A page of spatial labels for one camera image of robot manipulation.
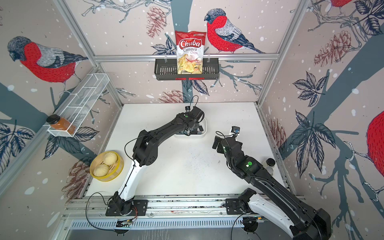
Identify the orange spice jar black lid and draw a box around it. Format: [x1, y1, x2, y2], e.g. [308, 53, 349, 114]
[47, 114, 76, 135]

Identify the clear acrylic wall shelf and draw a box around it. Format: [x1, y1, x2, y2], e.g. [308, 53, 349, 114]
[48, 73, 110, 138]

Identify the circuit board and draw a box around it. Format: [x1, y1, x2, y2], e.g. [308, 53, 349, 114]
[243, 217, 264, 225]
[116, 219, 134, 228]

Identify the lower steamed bun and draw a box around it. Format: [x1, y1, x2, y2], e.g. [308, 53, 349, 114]
[93, 164, 110, 177]

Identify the left circuit board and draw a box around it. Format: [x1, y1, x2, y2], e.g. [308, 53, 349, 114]
[116, 219, 134, 228]

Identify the black wire wall basket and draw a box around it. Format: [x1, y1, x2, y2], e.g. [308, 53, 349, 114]
[154, 58, 220, 81]

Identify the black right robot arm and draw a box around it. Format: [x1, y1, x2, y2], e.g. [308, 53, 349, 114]
[213, 132, 332, 240]

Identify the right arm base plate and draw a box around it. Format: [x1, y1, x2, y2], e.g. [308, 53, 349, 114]
[224, 199, 251, 215]

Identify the white storage box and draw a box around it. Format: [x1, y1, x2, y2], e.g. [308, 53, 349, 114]
[174, 119, 208, 139]

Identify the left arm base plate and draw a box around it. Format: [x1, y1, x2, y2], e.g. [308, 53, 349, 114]
[106, 200, 148, 217]

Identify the right circuit board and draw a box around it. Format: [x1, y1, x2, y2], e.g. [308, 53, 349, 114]
[243, 217, 264, 225]

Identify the steamed bun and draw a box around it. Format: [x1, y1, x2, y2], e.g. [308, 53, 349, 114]
[103, 152, 118, 166]
[93, 164, 110, 177]

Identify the bottle with black cap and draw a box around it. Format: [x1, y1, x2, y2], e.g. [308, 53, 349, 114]
[265, 158, 276, 176]

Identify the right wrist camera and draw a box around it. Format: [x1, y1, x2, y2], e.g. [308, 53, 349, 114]
[231, 126, 240, 134]

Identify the upper steamed bun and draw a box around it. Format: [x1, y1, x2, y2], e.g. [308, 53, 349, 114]
[103, 152, 118, 166]

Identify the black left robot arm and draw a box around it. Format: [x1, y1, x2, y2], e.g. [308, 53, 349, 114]
[106, 106, 205, 217]

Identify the Chuba cassava chips bag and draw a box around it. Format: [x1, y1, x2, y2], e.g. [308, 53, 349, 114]
[175, 31, 207, 74]

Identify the left black power cable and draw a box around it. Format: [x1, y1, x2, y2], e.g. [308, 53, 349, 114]
[85, 192, 119, 232]

